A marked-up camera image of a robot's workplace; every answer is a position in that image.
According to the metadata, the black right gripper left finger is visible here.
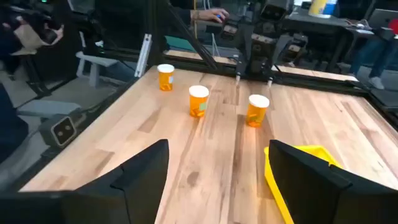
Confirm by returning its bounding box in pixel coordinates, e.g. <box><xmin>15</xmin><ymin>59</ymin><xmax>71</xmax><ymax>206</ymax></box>
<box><xmin>0</xmin><ymin>139</ymin><xmax>170</xmax><ymax>224</ymax></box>

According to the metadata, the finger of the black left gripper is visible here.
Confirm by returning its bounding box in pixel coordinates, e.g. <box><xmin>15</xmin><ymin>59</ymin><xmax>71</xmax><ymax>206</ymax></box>
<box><xmin>234</xmin><ymin>57</ymin><xmax>243</xmax><ymax>87</ymax></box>
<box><xmin>264</xmin><ymin>62</ymin><xmax>274</xmax><ymax>88</ymax></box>

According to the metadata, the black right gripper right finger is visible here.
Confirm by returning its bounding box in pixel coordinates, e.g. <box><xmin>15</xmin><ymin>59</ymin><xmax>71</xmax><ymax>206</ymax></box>
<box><xmin>269</xmin><ymin>139</ymin><xmax>398</xmax><ymax>224</ymax></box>

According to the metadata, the yellow plastic basket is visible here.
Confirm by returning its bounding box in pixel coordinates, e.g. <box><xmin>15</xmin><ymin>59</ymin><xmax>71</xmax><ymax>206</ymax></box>
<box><xmin>263</xmin><ymin>145</ymin><xmax>343</xmax><ymax>224</ymax></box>

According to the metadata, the person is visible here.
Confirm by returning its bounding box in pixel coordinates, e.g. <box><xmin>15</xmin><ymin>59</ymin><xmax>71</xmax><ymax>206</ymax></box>
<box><xmin>349</xmin><ymin>18</ymin><xmax>398</xmax><ymax>91</ymax></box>
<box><xmin>0</xmin><ymin>9</ymin><xmax>66</xmax><ymax>75</ymax></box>
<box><xmin>167</xmin><ymin>6</ymin><xmax>231</xmax><ymax>24</ymax></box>

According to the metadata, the teal sheet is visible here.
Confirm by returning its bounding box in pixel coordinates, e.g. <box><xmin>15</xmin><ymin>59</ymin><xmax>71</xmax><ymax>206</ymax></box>
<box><xmin>164</xmin><ymin>34</ymin><xmax>197</xmax><ymax>53</ymax></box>

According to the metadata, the dark grey desk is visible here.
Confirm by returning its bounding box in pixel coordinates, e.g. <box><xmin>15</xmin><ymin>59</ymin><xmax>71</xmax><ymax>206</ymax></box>
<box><xmin>284</xmin><ymin>7</ymin><xmax>374</xmax><ymax>74</ymax></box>

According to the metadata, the yellow white wipes tub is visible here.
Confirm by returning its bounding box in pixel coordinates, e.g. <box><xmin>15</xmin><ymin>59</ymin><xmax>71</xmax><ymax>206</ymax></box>
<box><xmin>307</xmin><ymin>0</ymin><xmax>338</xmax><ymax>19</ymax></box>

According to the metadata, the white flat bar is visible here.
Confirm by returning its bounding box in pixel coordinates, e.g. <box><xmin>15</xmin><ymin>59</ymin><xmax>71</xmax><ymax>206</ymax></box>
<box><xmin>134</xmin><ymin>33</ymin><xmax>153</xmax><ymax>78</ymax></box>

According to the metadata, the grey flat slab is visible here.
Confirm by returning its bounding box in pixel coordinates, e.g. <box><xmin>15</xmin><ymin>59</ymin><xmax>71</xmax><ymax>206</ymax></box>
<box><xmin>17</xmin><ymin>99</ymin><xmax>82</xmax><ymax>118</ymax></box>

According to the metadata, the grey laptop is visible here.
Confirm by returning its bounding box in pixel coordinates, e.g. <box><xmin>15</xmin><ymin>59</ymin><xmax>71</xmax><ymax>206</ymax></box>
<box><xmin>368</xmin><ymin>8</ymin><xmax>398</xmax><ymax>30</ymax></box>

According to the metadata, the white bench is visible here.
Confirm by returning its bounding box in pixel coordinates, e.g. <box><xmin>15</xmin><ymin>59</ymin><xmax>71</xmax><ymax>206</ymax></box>
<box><xmin>75</xmin><ymin>50</ymin><xmax>119</xmax><ymax>88</ymax></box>

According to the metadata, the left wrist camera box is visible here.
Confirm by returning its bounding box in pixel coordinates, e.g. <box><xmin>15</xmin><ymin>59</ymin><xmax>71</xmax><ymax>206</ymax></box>
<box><xmin>260</xmin><ymin>0</ymin><xmax>287</xmax><ymax>22</ymax></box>

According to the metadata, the grey table-level camera box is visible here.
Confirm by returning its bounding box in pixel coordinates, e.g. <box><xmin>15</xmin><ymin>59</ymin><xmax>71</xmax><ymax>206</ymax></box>
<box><xmin>39</xmin><ymin>112</ymin><xmax>82</xmax><ymax>149</ymax></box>

